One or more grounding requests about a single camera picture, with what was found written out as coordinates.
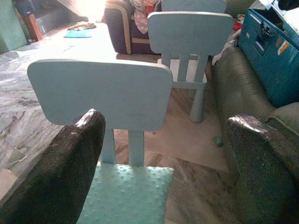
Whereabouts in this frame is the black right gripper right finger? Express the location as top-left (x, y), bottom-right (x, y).
top-left (225, 113), bottom-right (299, 224)

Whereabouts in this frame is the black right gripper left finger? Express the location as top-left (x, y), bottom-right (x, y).
top-left (0, 108), bottom-right (107, 224)

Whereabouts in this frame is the teal dotted minky pillow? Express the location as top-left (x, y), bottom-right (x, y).
top-left (77, 162), bottom-right (175, 224)

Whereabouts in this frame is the green leather sofa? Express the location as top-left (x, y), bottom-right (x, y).
top-left (211, 46), bottom-right (299, 224)

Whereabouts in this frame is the small green toy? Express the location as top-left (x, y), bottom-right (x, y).
top-left (212, 135), bottom-right (224, 147)

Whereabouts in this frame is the light blue children's chair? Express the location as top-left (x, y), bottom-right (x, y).
top-left (147, 11), bottom-right (234, 123)
top-left (27, 59), bottom-right (173, 168)

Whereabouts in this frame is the teal storage box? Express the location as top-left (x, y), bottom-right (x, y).
top-left (238, 8), bottom-right (299, 108)

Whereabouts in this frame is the white cloth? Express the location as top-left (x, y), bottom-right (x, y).
top-left (214, 35), bottom-right (239, 61)

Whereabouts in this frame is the light blue children's table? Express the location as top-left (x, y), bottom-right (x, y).
top-left (17, 22), bottom-right (119, 68)

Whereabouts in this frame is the teal mat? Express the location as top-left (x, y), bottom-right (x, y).
top-left (64, 29), bottom-right (93, 39)

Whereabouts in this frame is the yellow cloth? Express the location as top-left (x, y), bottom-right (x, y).
top-left (67, 22), bottom-right (97, 31)

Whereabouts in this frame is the purple armchair with beige trim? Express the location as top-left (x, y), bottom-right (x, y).
top-left (102, 0), bottom-right (162, 56)

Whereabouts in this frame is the pile of colourful clothes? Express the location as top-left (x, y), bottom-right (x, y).
top-left (130, 0), bottom-right (162, 33)

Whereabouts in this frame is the brown wooden furniture post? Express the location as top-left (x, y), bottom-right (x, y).
top-left (23, 14), bottom-right (44, 42)

